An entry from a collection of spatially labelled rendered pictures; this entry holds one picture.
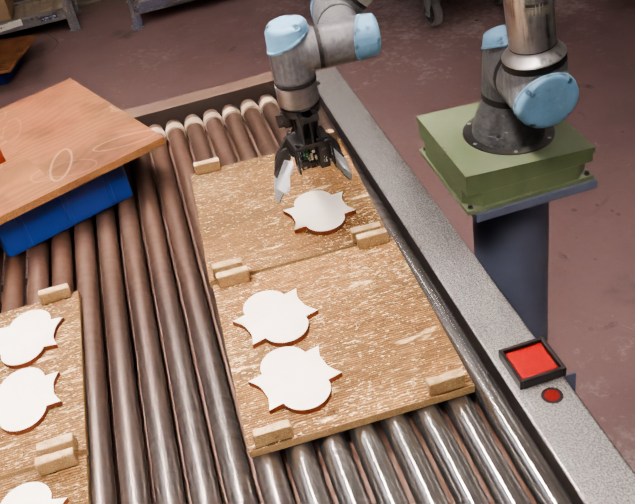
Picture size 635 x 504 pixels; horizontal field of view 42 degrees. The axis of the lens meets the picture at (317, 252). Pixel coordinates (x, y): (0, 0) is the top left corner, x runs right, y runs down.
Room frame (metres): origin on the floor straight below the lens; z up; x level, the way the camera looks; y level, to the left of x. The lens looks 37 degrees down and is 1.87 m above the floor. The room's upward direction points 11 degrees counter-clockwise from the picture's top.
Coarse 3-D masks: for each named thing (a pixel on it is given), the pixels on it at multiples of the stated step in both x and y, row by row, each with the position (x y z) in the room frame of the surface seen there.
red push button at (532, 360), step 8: (536, 344) 0.91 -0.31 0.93; (512, 352) 0.90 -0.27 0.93; (520, 352) 0.90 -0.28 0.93; (528, 352) 0.90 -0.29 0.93; (536, 352) 0.89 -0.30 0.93; (544, 352) 0.89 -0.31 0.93; (512, 360) 0.89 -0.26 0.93; (520, 360) 0.88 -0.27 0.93; (528, 360) 0.88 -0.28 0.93; (536, 360) 0.88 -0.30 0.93; (544, 360) 0.87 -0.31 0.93; (552, 360) 0.87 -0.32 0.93; (520, 368) 0.87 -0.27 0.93; (528, 368) 0.86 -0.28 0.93; (536, 368) 0.86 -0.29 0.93; (544, 368) 0.86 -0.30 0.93; (552, 368) 0.85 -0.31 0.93; (520, 376) 0.85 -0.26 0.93; (528, 376) 0.85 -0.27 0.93
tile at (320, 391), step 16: (272, 352) 0.99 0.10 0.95; (288, 352) 0.98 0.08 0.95; (304, 352) 0.98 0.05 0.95; (272, 368) 0.95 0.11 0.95; (288, 368) 0.95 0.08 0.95; (304, 368) 0.94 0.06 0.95; (320, 368) 0.93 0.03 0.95; (256, 384) 0.93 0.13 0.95; (272, 384) 0.92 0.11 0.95; (288, 384) 0.91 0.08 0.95; (304, 384) 0.91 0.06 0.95; (320, 384) 0.90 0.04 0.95; (272, 400) 0.89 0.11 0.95; (288, 400) 0.88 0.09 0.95; (304, 400) 0.87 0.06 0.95; (320, 400) 0.87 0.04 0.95
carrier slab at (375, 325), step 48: (240, 288) 1.19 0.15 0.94; (288, 288) 1.16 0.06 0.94; (336, 288) 1.13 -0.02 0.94; (384, 288) 1.11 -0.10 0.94; (240, 336) 1.06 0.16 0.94; (336, 336) 1.01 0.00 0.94; (384, 336) 0.99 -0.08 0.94; (432, 336) 0.96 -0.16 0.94; (240, 384) 0.94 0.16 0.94; (336, 384) 0.90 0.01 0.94; (384, 384) 0.88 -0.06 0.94; (336, 432) 0.82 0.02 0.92
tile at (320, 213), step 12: (312, 192) 1.44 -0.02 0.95; (324, 192) 1.43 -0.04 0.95; (300, 204) 1.40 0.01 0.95; (312, 204) 1.39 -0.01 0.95; (324, 204) 1.39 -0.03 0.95; (336, 204) 1.38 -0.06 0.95; (288, 216) 1.38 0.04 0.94; (300, 216) 1.36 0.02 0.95; (312, 216) 1.35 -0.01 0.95; (324, 216) 1.34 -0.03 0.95; (336, 216) 1.34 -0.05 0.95; (300, 228) 1.32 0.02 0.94; (312, 228) 1.31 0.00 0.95; (324, 228) 1.30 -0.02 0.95; (336, 228) 1.30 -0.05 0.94
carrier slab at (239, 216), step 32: (256, 160) 1.63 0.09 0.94; (224, 192) 1.52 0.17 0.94; (256, 192) 1.50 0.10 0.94; (288, 192) 1.47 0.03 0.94; (352, 192) 1.42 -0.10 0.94; (224, 224) 1.40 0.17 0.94; (256, 224) 1.38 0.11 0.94; (288, 224) 1.36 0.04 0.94; (352, 224) 1.31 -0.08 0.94; (224, 256) 1.29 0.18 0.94; (256, 256) 1.27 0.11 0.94; (288, 256) 1.25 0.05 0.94
